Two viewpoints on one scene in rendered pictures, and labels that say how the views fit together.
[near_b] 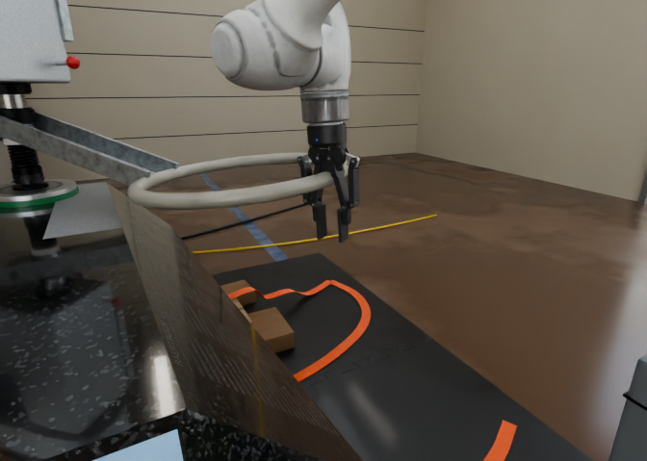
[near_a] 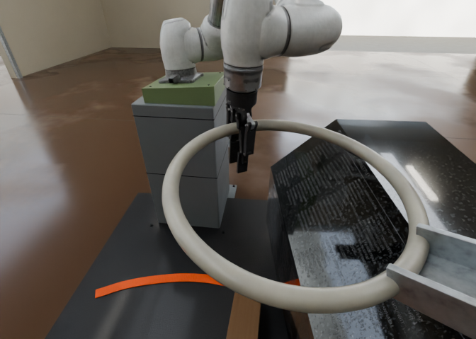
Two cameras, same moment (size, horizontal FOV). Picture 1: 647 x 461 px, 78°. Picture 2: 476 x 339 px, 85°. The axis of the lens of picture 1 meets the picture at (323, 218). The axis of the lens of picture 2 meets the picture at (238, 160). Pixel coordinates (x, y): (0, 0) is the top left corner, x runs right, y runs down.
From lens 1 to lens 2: 135 cm
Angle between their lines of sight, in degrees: 120
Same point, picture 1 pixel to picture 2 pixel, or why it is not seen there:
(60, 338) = (384, 143)
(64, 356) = (378, 136)
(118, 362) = (358, 131)
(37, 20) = not seen: outside the picture
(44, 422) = (370, 124)
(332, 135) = not seen: hidden behind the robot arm
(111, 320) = (369, 144)
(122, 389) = (353, 125)
